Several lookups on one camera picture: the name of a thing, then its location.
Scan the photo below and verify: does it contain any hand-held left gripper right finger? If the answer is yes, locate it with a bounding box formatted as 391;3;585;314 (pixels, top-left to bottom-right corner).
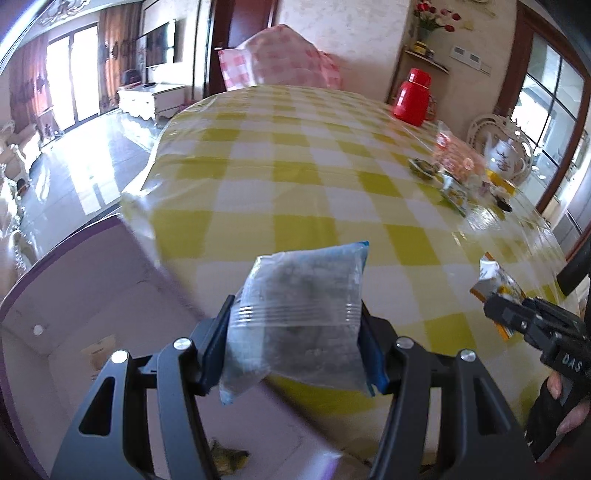
360;300;536;480

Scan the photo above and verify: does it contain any clear orange snack bag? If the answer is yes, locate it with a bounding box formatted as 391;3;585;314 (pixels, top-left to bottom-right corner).
434;122;485;183

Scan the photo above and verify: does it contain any dark green snack packet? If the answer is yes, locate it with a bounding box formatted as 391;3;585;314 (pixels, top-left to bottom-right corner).
409;158;446;183

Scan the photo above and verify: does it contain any person's right hand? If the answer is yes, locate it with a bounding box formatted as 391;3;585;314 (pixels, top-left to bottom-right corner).
524;369;591;464

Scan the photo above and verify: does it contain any brown wooden door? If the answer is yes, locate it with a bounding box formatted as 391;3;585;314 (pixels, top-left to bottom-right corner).
210;0;278;97

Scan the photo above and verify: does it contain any white decorative plate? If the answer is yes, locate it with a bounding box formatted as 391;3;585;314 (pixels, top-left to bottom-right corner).
466;113;541;183

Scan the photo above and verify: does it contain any brown curtain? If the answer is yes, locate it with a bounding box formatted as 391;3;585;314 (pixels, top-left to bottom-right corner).
9;39;51;121
99;4;148;112

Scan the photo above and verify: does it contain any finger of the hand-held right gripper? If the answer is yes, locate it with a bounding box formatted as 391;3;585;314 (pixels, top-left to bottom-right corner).
484;295;536;337

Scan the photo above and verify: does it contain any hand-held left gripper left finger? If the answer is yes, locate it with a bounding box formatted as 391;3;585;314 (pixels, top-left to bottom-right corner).
50;295;236;480

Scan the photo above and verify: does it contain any brown framed glass door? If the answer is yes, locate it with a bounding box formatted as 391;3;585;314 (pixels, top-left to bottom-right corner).
489;4;591;222

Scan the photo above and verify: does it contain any white box with purple rim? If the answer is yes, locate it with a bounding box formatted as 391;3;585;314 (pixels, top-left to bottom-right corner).
0;215;342;480

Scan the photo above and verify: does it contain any green printed snack packet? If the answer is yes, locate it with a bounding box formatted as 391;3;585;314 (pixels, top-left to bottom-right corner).
441;178;469;217

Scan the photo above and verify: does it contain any ornate white sofa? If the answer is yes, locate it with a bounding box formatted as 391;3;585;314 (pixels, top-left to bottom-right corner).
0;185;33;278
0;120;40;185

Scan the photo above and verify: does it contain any clear blue-edged snack packet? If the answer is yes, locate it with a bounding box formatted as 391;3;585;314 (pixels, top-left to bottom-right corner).
219;240;376;407

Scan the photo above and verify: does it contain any balcony glass door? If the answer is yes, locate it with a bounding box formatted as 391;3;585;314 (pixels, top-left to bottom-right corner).
46;23;105;132

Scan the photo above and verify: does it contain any television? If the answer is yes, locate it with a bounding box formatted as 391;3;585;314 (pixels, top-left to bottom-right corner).
141;21;176;70

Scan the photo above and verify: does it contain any orange and white snack packet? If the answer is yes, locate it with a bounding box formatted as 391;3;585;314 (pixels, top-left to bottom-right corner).
470;253;527;342

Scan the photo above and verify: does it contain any wooden wall shelf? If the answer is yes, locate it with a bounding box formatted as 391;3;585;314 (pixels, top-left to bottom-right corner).
404;46;450;75

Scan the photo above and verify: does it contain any red flower bouquet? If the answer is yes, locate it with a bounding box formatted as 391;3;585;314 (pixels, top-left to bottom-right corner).
412;0;462;44

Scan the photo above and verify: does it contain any red thermos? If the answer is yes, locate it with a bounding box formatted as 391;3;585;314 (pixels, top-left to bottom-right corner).
392;68;437;126

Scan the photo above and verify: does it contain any white television cabinet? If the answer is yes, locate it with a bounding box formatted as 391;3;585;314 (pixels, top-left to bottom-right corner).
117;83;185;123

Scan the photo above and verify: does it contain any pink checked cloth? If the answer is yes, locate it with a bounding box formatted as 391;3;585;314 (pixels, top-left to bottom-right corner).
218;25;343;93

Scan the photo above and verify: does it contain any white teapot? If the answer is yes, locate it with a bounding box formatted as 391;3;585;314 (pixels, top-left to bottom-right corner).
482;134;527;178

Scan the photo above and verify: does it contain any green yellow snack packet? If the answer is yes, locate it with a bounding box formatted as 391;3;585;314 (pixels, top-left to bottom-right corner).
208;438;252;478

